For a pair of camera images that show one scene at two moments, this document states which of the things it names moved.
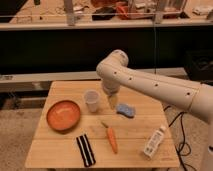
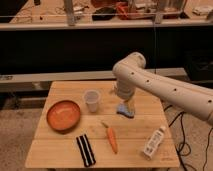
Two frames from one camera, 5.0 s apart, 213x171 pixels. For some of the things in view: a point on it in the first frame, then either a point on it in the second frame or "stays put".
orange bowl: x=63 y=116 stays put
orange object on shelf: x=122 y=11 stays put
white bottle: x=154 y=142 stays put
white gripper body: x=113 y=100 → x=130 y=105
